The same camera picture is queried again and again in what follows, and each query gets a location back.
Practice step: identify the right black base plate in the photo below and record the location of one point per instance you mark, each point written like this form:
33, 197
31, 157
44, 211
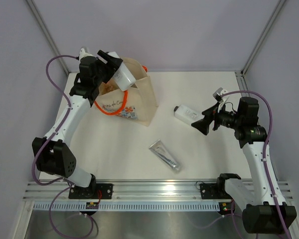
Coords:
213, 191

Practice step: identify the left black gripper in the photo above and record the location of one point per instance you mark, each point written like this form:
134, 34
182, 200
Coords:
113, 64

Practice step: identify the white bottle black cap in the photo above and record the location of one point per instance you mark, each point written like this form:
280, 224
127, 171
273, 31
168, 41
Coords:
123, 78

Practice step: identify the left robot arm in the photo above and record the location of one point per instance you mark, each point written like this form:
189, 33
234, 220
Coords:
52, 154

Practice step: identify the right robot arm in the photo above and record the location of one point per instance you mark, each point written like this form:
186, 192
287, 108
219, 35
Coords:
265, 210

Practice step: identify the white slotted cable duct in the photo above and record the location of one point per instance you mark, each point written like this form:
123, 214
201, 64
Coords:
129, 206

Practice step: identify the canvas bag orange handles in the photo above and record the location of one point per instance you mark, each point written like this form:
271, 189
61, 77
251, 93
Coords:
138, 104

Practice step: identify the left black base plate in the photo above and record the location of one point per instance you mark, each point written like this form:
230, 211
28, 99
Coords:
103, 190

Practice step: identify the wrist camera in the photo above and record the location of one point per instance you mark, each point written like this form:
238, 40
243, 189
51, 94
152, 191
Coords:
220, 98
84, 52

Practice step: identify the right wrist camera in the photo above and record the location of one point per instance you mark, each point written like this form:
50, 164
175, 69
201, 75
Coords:
220, 98

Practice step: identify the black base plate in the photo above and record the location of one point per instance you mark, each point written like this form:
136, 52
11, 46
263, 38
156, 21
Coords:
103, 190
213, 191

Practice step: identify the aluminium mounting rail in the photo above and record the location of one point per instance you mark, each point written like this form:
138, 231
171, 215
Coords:
131, 191

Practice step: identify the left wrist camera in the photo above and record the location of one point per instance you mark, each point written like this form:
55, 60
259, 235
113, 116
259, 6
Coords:
84, 52

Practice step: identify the silver tube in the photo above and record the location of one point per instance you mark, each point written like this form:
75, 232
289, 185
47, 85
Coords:
160, 151

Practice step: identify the peach bottle pink cap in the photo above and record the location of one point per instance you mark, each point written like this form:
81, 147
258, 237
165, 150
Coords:
108, 88

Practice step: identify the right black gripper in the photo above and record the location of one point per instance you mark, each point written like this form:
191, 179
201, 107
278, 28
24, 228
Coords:
203, 125

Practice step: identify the white flat bottle right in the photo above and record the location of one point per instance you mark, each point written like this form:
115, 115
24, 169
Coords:
186, 114

